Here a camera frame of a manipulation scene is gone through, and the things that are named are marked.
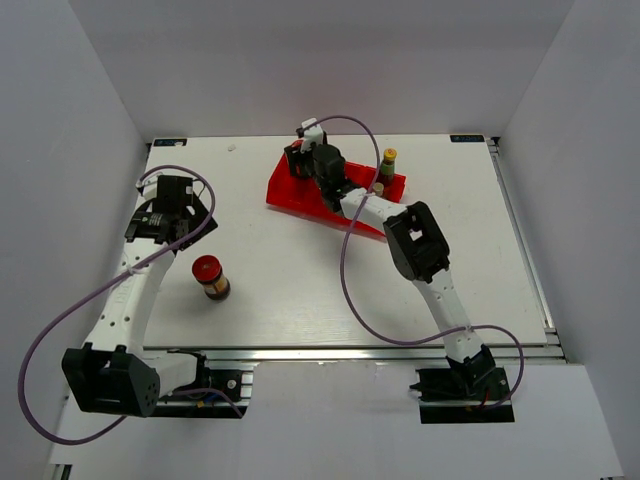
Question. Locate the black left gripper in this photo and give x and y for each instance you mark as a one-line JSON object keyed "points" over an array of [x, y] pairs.
{"points": [[197, 208]]}

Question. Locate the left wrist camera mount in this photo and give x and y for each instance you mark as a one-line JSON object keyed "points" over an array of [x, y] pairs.
{"points": [[147, 188]]}

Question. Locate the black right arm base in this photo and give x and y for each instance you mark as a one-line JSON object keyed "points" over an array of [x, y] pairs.
{"points": [[443, 400]]}

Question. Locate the yellow cap sauce bottle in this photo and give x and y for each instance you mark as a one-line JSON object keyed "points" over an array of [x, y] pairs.
{"points": [[386, 172]]}

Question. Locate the aluminium rail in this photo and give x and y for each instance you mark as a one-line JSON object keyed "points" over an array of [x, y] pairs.
{"points": [[550, 353], [508, 189]]}

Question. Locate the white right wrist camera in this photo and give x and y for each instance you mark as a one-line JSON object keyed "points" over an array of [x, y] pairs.
{"points": [[310, 133]]}

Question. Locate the aluminium front rail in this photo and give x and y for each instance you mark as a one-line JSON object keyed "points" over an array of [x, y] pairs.
{"points": [[550, 353]]}

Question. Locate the red lid sauce jar front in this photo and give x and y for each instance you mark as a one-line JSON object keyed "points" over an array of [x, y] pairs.
{"points": [[301, 162]]}

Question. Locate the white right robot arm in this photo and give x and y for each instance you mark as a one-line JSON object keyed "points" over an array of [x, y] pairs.
{"points": [[417, 246]]}

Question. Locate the blue table corner label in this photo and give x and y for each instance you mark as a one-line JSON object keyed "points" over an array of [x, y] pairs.
{"points": [[169, 142], [467, 138]]}

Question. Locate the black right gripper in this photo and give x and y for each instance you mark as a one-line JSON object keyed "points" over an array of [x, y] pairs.
{"points": [[311, 150]]}

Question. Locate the blue table corner label right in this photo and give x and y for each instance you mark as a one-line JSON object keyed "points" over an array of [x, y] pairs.
{"points": [[467, 138]]}

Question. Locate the red three-compartment plastic bin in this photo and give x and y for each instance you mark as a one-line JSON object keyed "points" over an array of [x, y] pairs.
{"points": [[301, 196]]}

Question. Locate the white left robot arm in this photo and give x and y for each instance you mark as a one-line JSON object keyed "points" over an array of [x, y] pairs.
{"points": [[112, 373]]}

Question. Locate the small yellow label bottle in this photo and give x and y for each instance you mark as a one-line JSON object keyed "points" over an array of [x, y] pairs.
{"points": [[378, 189]]}

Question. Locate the red lid sauce jar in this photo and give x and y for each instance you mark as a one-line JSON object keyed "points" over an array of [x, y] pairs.
{"points": [[208, 272], [301, 162]]}

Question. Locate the blue table corner label left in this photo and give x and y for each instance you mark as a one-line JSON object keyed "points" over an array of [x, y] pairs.
{"points": [[169, 142]]}

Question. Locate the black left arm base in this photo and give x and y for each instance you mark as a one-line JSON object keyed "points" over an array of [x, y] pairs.
{"points": [[221, 390]]}

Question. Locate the aluminium right side rail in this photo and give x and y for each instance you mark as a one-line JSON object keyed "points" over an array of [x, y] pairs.
{"points": [[508, 189]]}

